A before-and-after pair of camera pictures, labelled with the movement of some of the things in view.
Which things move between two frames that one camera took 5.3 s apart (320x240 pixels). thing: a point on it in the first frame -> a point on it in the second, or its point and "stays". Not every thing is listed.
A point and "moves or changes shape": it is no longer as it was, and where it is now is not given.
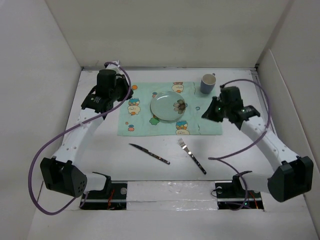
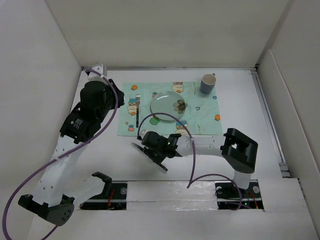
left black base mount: x=112 y=197 stays
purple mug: x=207 y=83 stays
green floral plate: x=167 y=105 stays
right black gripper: x=210 y=114 -> x=149 y=150
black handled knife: x=158 y=158 moves or changes shape
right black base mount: x=231 y=195 stays
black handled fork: x=181 y=142 moves or changes shape
